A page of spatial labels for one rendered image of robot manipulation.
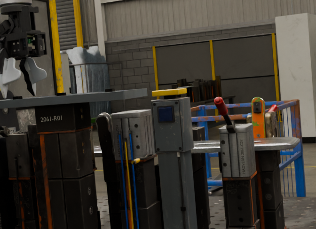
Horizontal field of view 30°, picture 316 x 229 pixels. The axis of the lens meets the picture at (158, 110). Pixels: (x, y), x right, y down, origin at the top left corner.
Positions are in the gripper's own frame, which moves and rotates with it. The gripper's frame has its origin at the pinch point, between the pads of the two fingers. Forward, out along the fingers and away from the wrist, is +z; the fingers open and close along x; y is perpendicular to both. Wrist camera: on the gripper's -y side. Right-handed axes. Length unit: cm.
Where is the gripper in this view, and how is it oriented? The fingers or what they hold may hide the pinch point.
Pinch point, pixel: (17, 93)
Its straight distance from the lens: 142.8
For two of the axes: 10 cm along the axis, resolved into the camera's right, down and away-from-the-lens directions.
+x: 4.5, -0.8, 8.9
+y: 8.9, -0.5, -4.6
